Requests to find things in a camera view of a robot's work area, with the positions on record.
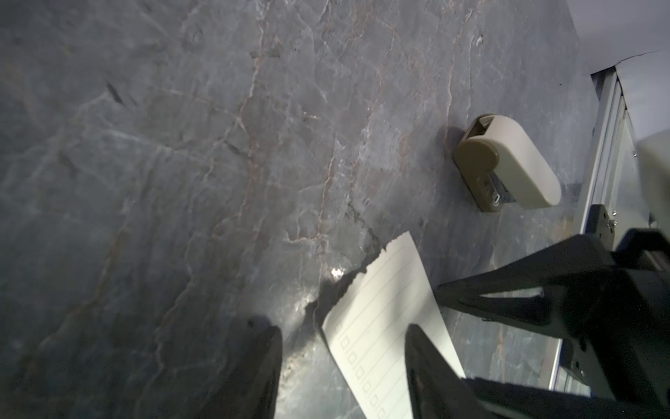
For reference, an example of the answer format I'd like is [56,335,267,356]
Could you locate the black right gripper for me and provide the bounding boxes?
[435,229,669,418]

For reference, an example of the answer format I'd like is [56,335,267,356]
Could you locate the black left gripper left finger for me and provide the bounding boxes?
[195,316,283,418]

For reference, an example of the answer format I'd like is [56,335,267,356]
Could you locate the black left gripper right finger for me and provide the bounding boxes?
[405,324,487,418]

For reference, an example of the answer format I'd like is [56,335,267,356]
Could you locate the beige mini stapler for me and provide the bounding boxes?
[453,113,562,212]

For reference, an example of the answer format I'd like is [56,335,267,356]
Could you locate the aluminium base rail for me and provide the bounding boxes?
[546,67,655,394]

